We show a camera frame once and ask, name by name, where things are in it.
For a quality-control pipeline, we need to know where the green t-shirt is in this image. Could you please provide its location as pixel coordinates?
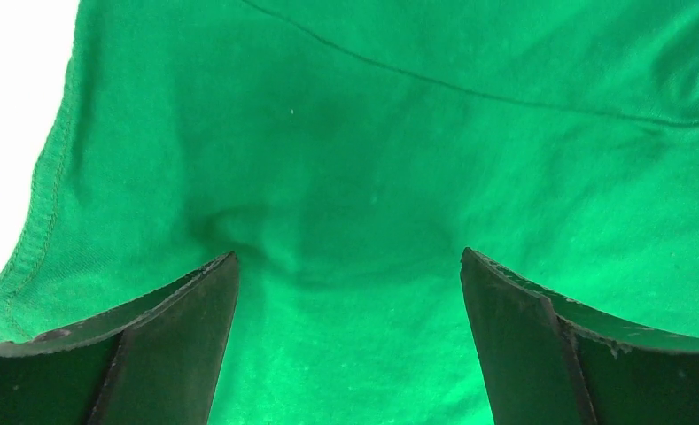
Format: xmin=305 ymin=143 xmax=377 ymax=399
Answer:
xmin=0 ymin=1 xmax=699 ymax=424

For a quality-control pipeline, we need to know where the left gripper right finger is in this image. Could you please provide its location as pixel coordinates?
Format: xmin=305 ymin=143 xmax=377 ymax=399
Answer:
xmin=460 ymin=249 xmax=699 ymax=425

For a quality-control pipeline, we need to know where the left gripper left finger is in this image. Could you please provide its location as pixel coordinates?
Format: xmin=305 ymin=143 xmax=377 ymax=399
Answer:
xmin=0 ymin=253 xmax=239 ymax=425

